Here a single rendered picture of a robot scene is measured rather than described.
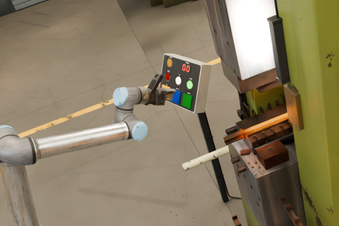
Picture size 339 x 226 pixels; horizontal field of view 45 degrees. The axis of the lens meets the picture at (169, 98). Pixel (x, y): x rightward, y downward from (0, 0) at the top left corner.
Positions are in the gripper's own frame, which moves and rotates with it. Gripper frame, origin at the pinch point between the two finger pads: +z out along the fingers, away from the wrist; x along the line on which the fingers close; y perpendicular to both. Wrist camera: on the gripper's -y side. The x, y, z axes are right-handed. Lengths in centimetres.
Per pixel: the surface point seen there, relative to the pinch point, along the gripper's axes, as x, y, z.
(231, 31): 58, -39, -27
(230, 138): 44.6, 12.3, 0.4
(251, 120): 42.6, 5.5, 16.6
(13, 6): -772, 15, 176
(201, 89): 7.0, -1.7, 13.3
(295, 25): 86, -45, -27
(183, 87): -5.1, 0.2, 11.0
